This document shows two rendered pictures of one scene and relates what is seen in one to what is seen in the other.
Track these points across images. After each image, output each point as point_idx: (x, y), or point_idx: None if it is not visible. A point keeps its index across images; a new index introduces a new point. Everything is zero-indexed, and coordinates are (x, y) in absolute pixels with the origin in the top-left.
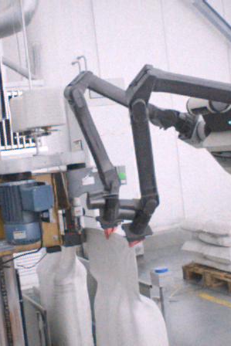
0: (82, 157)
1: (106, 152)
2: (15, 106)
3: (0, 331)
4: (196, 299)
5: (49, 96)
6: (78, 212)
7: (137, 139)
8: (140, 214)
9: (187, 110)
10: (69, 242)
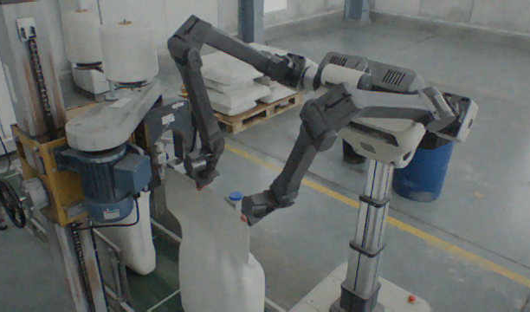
0: (159, 90)
1: (213, 113)
2: (74, 30)
3: (76, 287)
4: (200, 140)
5: (143, 42)
6: (162, 159)
7: (303, 158)
8: (272, 207)
9: (319, 80)
10: (149, 186)
